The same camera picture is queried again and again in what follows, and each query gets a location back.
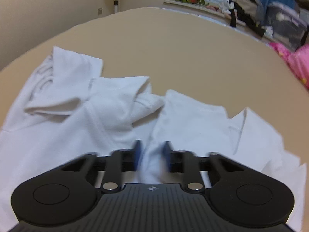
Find pink quilt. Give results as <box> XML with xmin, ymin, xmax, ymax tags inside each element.
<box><xmin>268</xmin><ymin>42</ymin><xmax>309</xmax><ymax>89</ymax></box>

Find white small garment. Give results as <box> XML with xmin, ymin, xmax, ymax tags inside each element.
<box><xmin>1</xmin><ymin>47</ymin><xmax>306</xmax><ymax>231</ymax></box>

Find pile of clothes on sill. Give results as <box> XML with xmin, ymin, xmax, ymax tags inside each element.
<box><xmin>220</xmin><ymin>0</ymin><xmax>265</xmax><ymax>37</ymax></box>

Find clear plastic storage bin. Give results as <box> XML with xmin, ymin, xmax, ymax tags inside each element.
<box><xmin>264</xmin><ymin>2</ymin><xmax>308</xmax><ymax>51</ymax></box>

